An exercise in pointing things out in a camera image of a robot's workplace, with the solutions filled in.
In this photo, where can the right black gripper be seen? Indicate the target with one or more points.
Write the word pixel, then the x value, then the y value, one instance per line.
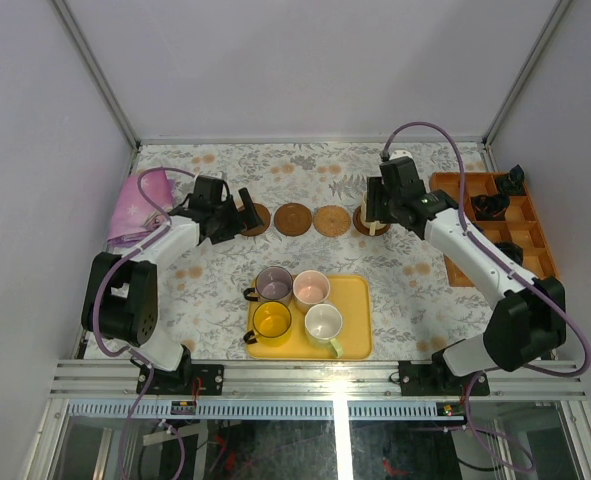
pixel 374 195

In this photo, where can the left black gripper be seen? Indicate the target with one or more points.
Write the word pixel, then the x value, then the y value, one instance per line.
pixel 233 215

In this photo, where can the dark brown wooden coaster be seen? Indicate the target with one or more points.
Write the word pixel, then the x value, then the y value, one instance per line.
pixel 265 217

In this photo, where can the pale green mug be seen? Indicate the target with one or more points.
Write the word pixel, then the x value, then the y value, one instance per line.
pixel 371 227

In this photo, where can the reddish brown wooden coaster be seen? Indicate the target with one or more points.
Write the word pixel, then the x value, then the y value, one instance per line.
pixel 366 230

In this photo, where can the woven rattan coaster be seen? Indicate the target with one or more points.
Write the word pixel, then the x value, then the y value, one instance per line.
pixel 331 221

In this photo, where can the white mug green handle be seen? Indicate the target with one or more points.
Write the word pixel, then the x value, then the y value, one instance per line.
pixel 323 324

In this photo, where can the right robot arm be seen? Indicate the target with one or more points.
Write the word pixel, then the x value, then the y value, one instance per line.
pixel 526 319

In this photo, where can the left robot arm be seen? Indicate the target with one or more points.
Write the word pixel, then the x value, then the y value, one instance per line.
pixel 121 306

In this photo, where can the pink cup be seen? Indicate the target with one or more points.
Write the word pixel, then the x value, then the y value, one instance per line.
pixel 310 288

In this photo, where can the yellow plastic tray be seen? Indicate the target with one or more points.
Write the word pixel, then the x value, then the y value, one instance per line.
pixel 350 295

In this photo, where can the black coiled item middle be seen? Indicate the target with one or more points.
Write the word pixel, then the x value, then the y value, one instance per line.
pixel 490 207

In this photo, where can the black coiled item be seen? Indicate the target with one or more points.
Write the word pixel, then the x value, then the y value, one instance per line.
pixel 490 207
pixel 512 251
pixel 512 182

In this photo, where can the purple folded cloth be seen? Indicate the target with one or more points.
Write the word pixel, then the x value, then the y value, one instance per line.
pixel 134 217

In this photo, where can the orange compartment organizer tray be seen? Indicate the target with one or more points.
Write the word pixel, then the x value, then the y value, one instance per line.
pixel 519 224

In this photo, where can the black coiled item top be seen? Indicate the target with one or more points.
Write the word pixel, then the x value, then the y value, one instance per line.
pixel 512 182

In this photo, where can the black coiled item bottom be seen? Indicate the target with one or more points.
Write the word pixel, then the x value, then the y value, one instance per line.
pixel 512 251

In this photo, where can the purple mug black handle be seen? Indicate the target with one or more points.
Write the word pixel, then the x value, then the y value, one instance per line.
pixel 272 284

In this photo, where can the yellow mug black handle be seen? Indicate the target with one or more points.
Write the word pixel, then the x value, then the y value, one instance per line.
pixel 270 325

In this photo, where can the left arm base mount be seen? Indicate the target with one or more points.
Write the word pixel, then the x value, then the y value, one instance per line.
pixel 198 380

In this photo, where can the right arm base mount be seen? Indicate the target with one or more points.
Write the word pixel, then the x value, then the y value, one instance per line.
pixel 434 379

